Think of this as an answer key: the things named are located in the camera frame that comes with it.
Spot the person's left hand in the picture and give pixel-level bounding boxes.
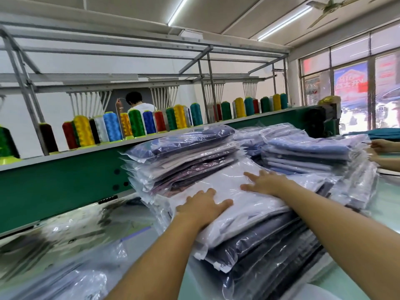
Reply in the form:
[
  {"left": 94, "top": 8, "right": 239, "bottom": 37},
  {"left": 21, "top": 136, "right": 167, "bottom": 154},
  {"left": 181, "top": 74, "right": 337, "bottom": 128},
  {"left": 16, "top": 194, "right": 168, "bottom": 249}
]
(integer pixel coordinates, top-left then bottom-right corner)
[{"left": 175, "top": 187, "right": 235, "bottom": 233}]

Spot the person's right hand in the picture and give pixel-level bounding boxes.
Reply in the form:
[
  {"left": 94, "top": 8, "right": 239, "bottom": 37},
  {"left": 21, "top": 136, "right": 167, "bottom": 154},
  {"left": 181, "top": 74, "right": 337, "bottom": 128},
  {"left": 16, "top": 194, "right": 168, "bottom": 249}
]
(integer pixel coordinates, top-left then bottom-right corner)
[{"left": 240, "top": 170, "right": 296, "bottom": 199}]

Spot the single clear plastic bag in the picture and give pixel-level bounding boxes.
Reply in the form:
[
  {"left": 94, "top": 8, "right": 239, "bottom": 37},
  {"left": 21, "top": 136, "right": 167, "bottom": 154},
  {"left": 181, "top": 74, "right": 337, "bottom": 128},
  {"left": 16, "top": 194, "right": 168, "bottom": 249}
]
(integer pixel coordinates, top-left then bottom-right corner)
[{"left": 166, "top": 157, "right": 343, "bottom": 261}]

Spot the stack of bagged garments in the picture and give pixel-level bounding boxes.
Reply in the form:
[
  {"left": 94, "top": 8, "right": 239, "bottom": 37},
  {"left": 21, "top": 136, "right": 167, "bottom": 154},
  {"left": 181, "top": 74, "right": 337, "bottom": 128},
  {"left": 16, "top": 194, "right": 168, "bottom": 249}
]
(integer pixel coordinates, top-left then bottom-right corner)
[{"left": 122, "top": 122, "right": 380, "bottom": 300}]

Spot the stack of plastic bags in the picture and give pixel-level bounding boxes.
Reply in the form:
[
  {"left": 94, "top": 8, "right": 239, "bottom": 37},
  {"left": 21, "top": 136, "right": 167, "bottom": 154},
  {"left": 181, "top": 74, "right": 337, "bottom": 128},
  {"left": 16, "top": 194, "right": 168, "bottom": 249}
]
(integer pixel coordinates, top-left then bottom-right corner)
[{"left": 0, "top": 239, "right": 130, "bottom": 300}]

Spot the person's left forearm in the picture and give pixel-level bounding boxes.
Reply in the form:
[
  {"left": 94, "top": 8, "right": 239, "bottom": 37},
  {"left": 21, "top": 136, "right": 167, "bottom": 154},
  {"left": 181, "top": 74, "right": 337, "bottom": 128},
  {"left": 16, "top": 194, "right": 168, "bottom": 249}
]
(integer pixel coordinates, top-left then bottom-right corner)
[{"left": 105, "top": 218, "right": 210, "bottom": 300}]

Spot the another person's forearm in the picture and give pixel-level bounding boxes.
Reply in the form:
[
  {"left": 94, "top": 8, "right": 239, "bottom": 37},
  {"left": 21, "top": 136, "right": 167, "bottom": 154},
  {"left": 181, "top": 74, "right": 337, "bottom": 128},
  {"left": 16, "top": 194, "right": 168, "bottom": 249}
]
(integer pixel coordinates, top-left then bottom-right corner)
[{"left": 376, "top": 156, "right": 400, "bottom": 173}]

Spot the person's right forearm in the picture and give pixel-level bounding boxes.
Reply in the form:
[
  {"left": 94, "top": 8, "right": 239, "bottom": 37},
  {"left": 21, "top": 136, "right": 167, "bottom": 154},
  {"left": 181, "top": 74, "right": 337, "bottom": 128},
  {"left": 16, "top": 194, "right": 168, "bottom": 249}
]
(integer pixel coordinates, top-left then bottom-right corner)
[{"left": 278, "top": 183, "right": 400, "bottom": 300}]

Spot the black machine head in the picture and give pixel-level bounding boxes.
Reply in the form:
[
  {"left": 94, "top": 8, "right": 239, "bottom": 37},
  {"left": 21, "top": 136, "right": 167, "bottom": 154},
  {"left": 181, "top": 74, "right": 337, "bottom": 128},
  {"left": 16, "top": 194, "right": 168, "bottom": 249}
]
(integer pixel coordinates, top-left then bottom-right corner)
[{"left": 306, "top": 95, "right": 343, "bottom": 139}]

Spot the row of coloured thread spools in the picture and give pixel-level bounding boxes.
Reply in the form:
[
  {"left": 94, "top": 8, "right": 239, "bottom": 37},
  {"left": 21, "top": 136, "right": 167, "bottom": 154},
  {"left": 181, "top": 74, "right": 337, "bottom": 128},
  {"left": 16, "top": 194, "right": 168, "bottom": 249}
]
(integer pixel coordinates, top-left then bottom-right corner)
[{"left": 0, "top": 92, "right": 290, "bottom": 166}]

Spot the window with red poster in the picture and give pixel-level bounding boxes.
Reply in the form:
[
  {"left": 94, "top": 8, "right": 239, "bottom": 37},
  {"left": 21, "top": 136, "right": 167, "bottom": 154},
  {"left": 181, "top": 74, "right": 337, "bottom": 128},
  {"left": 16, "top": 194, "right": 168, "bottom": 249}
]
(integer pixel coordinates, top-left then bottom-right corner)
[{"left": 301, "top": 23, "right": 400, "bottom": 135}]

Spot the green machine beam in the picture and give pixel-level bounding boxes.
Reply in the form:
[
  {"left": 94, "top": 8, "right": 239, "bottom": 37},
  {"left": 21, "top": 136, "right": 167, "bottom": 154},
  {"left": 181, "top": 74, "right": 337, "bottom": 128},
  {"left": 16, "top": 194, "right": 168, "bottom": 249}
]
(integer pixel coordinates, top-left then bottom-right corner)
[{"left": 0, "top": 103, "right": 343, "bottom": 236}]

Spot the grey metal thread rack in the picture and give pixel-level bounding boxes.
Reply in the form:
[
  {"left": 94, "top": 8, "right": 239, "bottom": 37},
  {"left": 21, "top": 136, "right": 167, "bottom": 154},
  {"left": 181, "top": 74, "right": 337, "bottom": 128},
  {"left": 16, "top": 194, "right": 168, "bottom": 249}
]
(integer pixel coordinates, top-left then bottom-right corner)
[{"left": 0, "top": 22, "right": 292, "bottom": 155}]

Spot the ceiling light tube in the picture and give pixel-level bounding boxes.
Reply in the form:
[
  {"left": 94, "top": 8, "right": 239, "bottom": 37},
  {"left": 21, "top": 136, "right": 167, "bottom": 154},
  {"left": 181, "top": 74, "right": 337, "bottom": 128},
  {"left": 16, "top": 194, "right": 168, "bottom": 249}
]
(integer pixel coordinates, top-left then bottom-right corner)
[
  {"left": 256, "top": 4, "right": 313, "bottom": 43},
  {"left": 166, "top": 0, "right": 191, "bottom": 27}
]

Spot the ceiling fan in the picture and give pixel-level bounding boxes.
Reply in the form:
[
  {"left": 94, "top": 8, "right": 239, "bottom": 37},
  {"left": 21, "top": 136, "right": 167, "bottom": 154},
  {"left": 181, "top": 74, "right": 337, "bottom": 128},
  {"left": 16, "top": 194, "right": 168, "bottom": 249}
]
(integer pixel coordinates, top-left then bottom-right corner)
[{"left": 306, "top": 0, "right": 370, "bottom": 30}]

